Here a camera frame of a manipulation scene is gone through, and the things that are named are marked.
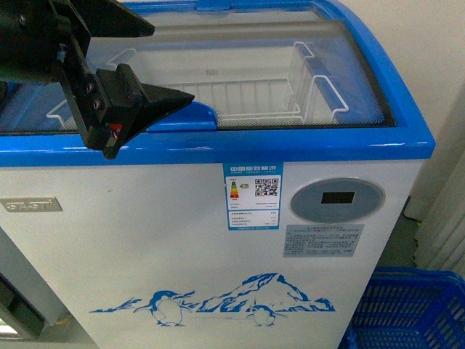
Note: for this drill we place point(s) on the grey instruction sticker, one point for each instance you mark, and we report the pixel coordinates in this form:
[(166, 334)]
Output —
[(322, 240)]

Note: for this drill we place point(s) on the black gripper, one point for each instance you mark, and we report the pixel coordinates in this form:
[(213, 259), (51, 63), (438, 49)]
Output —
[(44, 42)]

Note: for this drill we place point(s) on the silver brand name plate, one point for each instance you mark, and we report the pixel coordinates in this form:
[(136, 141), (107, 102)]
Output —
[(36, 204)]

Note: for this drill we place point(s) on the blue plastic crate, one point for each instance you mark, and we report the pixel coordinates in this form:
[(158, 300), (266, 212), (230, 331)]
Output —
[(408, 308)]

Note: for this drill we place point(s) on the round grey control panel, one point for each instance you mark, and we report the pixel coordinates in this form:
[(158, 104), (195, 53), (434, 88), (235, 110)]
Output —
[(337, 200)]

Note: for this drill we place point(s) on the blue energy label sticker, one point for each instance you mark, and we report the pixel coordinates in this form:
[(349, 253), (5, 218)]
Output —
[(253, 194)]

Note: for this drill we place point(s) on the white chest freezer blue rim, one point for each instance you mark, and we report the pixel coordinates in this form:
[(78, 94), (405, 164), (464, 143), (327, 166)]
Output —
[(141, 254)]

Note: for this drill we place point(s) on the white wire freezer basket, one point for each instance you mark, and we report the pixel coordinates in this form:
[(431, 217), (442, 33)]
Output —
[(247, 87)]

